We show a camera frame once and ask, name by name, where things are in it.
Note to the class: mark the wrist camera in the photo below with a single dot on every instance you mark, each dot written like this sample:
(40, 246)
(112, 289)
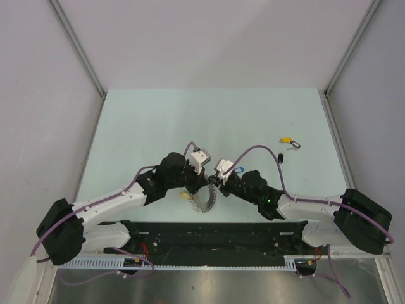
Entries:
(224, 169)
(198, 159)

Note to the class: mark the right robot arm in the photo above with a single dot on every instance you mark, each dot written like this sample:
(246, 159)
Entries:
(350, 218)

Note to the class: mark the black white tag key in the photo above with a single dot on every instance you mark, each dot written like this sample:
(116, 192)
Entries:
(294, 145)

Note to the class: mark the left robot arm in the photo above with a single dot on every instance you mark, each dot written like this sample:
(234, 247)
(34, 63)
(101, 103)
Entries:
(71, 228)

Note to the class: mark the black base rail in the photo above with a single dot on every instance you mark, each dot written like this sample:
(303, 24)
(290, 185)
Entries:
(238, 244)

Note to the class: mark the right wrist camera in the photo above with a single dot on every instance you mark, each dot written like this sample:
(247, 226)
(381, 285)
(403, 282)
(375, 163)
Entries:
(224, 169)

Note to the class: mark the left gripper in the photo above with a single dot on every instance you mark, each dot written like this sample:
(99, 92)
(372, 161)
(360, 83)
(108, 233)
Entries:
(198, 181)

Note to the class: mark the yellow tag key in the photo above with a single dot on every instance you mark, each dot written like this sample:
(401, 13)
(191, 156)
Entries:
(285, 139)
(186, 195)

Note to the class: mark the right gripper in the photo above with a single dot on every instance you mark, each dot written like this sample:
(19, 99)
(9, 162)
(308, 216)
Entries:
(218, 182)

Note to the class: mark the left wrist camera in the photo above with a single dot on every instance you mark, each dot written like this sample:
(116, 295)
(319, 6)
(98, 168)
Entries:
(198, 159)

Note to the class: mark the white cable duct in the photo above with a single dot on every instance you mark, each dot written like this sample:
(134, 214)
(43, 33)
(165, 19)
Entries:
(131, 263)

